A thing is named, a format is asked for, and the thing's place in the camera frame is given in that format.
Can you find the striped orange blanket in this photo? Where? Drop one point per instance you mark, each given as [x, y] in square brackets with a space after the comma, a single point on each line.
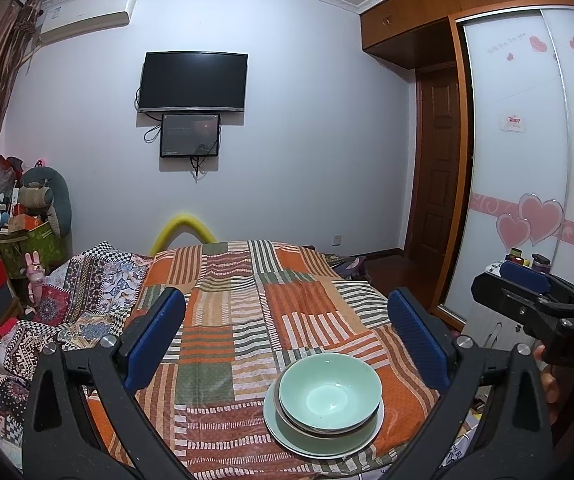
[267, 310]

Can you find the white sliding wardrobe door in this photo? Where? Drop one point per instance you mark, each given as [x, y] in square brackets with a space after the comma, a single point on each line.
[517, 135]

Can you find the white air conditioner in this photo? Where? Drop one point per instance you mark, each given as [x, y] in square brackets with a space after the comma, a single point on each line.
[87, 12]

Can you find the wooden overhead cabinet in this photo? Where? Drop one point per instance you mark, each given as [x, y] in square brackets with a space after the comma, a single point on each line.
[417, 15]

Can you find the patterned curtain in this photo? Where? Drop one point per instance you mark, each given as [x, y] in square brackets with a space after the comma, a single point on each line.
[28, 25]

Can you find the white printed cloth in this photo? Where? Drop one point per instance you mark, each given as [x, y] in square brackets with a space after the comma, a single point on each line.
[459, 447]

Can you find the yellow foam tube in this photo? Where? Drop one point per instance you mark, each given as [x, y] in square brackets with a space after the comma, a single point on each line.
[183, 221]

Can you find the patchwork patterned blanket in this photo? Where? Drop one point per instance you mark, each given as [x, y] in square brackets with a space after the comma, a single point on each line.
[102, 280]

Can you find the green bowl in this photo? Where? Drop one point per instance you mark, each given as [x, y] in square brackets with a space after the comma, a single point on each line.
[329, 390]

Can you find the dark bag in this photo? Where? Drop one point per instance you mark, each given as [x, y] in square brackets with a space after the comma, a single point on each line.
[347, 266]

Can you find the pink bunny toy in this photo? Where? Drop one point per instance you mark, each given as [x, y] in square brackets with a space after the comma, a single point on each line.
[35, 277]

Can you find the black wall television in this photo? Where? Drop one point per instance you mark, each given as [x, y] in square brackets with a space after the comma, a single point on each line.
[192, 80]

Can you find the white suitcase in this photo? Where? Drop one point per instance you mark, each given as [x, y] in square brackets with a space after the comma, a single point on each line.
[487, 320]

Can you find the grey plush toy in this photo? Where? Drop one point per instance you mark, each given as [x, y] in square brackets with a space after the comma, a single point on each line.
[49, 195]

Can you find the green box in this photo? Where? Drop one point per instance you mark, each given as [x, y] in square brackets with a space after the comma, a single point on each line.
[32, 250]

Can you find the mint green plate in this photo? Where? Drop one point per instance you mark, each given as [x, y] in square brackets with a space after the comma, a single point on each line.
[312, 447]

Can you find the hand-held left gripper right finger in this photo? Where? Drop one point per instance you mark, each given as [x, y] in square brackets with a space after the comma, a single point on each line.
[417, 345]

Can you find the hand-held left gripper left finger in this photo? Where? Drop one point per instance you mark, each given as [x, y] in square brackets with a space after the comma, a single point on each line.
[154, 345]

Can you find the small black monitor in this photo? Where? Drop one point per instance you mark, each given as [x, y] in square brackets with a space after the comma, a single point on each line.
[189, 135]

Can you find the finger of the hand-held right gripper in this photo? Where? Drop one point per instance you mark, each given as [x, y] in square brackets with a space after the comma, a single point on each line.
[517, 305]
[524, 276]

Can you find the person's right hand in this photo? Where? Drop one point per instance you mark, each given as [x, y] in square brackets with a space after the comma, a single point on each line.
[549, 385]

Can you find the wooden door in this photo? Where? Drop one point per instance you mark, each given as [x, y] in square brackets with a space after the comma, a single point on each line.
[437, 170]

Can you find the dark jar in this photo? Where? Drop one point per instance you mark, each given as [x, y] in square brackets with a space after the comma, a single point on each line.
[541, 262]

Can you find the white bowl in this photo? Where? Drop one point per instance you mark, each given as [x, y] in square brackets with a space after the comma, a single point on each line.
[287, 417]

